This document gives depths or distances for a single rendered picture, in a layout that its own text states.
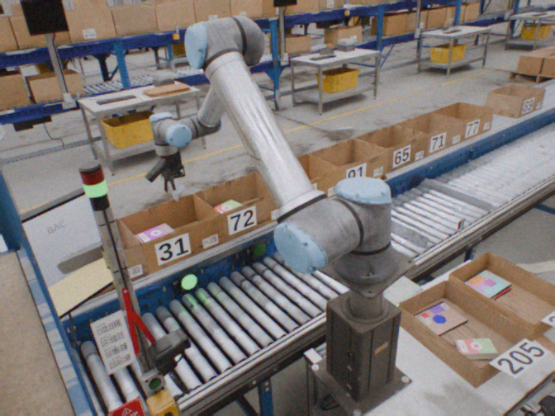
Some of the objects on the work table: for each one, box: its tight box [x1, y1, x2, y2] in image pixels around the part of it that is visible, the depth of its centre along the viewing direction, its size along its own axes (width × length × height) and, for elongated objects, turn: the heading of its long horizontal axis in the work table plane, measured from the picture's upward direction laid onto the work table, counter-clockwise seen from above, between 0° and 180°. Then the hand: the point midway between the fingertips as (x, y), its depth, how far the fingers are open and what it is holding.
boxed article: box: [453, 338, 497, 360], centre depth 159 cm, size 7×13×4 cm, turn 95°
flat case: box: [463, 269, 512, 299], centre depth 190 cm, size 14×19×2 cm
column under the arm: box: [309, 291, 413, 416], centre depth 147 cm, size 26×26×33 cm
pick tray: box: [398, 280, 531, 389], centre depth 165 cm, size 28×38×10 cm
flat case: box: [413, 301, 468, 337], centre depth 175 cm, size 14×19×2 cm
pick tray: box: [448, 253, 555, 342], centre depth 181 cm, size 28×38×10 cm
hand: (170, 196), depth 192 cm, fingers open, 10 cm apart
